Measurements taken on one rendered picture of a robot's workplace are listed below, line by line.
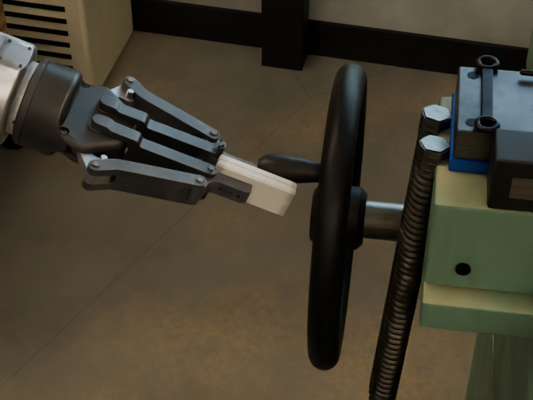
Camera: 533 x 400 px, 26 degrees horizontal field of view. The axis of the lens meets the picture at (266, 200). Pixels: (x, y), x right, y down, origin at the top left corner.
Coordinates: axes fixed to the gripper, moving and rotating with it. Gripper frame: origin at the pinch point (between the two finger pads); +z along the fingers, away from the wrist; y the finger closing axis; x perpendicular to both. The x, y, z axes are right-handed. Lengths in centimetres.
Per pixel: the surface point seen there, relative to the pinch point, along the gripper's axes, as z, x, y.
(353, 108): 5.7, -6.9, 6.1
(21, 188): -28, 106, 92
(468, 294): 18.9, -3.0, -6.5
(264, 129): 15, 91, 118
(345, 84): 4.7, -6.8, 9.0
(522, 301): 23.0, -4.5, -6.6
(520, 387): 28.0, 5.1, -6.5
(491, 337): 33.7, 21.9, 14.7
